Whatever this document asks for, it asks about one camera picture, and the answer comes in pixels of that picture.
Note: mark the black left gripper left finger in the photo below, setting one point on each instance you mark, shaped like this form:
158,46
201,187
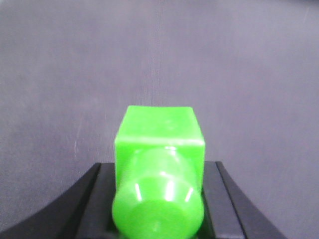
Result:
81,212

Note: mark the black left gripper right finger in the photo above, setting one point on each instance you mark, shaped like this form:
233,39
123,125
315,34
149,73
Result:
229,213

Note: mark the green block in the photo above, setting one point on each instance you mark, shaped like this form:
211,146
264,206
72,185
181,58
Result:
159,163

